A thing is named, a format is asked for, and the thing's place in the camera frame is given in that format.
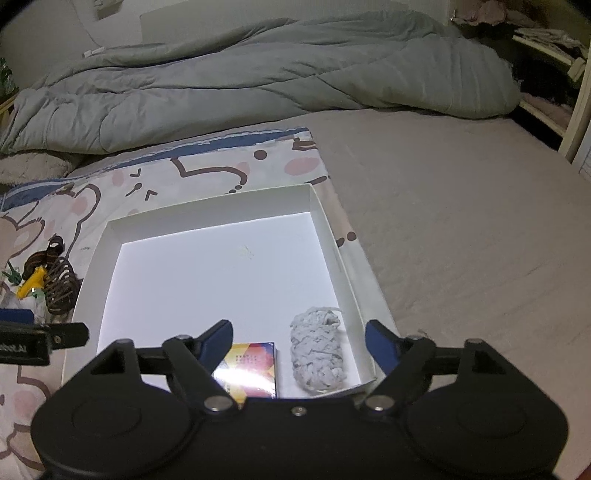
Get white charging cable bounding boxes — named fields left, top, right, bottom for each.
left=71, top=0, right=106, bottom=59

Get white lace scrunchie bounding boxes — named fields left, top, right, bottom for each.
left=288, top=307, right=345, bottom=395

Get cream wooden shelf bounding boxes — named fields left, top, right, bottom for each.
left=450, top=0, right=591, bottom=162

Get cream folded clothes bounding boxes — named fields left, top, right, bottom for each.
left=515, top=28, right=587, bottom=61

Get grey duvet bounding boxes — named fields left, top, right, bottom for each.
left=0, top=8, right=522, bottom=155

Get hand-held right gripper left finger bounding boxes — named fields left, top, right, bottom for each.
left=90, top=319, right=241, bottom=418

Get yellow plastic item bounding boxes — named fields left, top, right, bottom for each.
left=17, top=267, right=49, bottom=299

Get beige fuzzy pillow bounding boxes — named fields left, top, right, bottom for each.
left=0, top=150, right=86, bottom=188

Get cartoon bear printed blanket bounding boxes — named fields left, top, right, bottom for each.
left=0, top=127, right=398, bottom=472

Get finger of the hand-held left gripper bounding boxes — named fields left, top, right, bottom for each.
left=0, top=308, right=36, bottom=325
left=44, top=322, right=90, bottom=350

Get white cardboard box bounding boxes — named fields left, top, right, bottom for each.
left=69, top=184, right=384, bottom=402

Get brown striped elastic band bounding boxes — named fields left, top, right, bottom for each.
left=22, top=234, right=65, bottom=273

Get dark clothes pile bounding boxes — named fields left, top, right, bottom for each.
left=510, top=60, right=583, bottom=107

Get colourful small box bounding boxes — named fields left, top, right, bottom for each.
left=213, top=342, right=280, bottom=398

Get pink crumpled clothes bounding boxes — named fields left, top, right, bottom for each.
left=455, top=0, right=536, bottom=26

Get green patterned item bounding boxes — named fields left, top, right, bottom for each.
left=0, top=58, right=19, bottom=97

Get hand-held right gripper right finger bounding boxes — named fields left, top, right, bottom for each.
left=362, top=319, right=508, bottom=419

